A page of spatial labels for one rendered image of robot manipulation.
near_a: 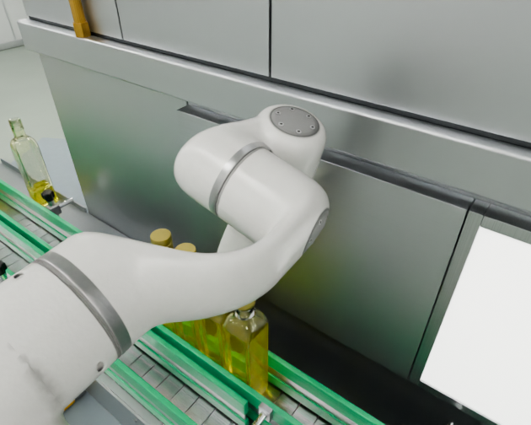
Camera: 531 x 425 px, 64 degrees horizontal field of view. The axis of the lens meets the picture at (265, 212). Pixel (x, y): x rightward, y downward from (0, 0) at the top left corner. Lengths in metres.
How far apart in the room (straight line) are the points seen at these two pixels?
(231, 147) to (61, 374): 0.21
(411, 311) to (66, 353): 0.49
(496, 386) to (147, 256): 0.54
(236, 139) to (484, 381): 0.50
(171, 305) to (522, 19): 0.40
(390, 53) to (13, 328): 0.44
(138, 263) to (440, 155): 0.36
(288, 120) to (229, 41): 0.26
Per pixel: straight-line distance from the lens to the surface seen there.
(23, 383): 0.27
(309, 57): 0.57
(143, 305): 0.29
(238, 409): 0.76
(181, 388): 0.85
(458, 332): 0.65
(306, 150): 0.40
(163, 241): 0.70
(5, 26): 6.84
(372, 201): 0.57
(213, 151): 0.36
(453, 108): 0.52
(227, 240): 0.50
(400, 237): 0.58
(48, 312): 0.27
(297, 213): 0.32
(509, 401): 0.71
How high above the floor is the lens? 1.60
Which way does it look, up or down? 37 degrees down
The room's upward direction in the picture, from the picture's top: straight up
